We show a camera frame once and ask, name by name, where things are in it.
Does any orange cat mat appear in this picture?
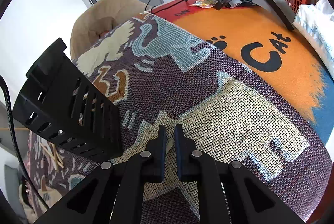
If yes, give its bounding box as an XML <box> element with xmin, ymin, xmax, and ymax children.
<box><xmin>171</xmin><ymin>4</ymin><xmax>334</xmax><ymax>146</ymax></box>

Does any black slotted utensil holder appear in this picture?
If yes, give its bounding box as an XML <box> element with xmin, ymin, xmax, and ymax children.
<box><xmin>13</xmin><ymin>39</ymin><xmax>123</xmax><ymax>163</ymax></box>

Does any white plastic bag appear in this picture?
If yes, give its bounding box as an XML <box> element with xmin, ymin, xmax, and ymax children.
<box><xmin>293</xmin><ymin>0</ymin><xmax>334</xmax><ymax>75</ymax></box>

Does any tan upholstered chair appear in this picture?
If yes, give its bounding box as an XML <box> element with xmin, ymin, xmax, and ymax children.
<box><xmin>70</xmin><ymin>0</ymin><xmax>146</xmax><ymax>60</ymax></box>

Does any patterned woven table cloth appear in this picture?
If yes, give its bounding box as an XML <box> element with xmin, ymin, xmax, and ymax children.
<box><xmin>22</xmin><ymin>16</ymin><xmax>334</xmax><ymax>224</ymax></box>

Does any snack packet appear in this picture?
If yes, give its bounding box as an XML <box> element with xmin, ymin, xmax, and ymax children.
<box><xmin>192</xmin><ymin>0</ymin><xmax>217</xmax><ymax>9</ymax></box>

